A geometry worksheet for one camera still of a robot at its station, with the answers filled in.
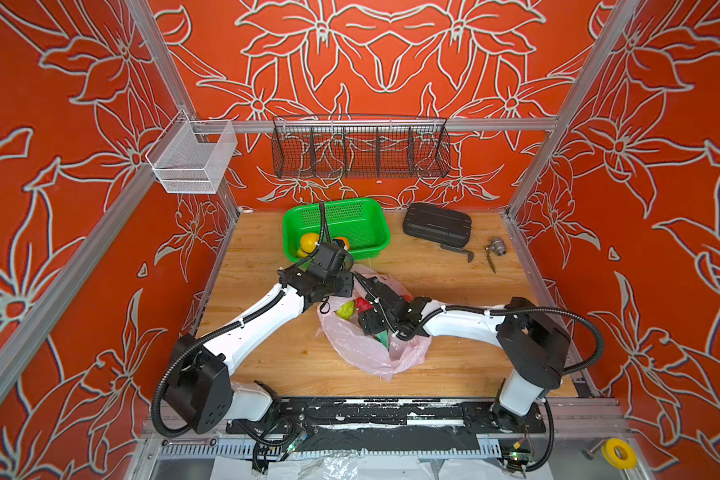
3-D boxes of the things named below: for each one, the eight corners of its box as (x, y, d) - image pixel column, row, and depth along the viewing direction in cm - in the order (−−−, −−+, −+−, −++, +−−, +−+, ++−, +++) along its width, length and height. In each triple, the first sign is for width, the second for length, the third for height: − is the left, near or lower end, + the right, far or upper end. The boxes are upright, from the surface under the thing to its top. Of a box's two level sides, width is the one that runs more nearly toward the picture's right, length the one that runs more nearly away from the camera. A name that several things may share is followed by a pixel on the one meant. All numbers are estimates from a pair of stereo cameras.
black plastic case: (400, 237, 112) (401, 227, 108) (405, 211, 122) (407, 201, 117) (466, 249, 108) (471, 240, 104) (467, 221, 118) (471, 211, 113)
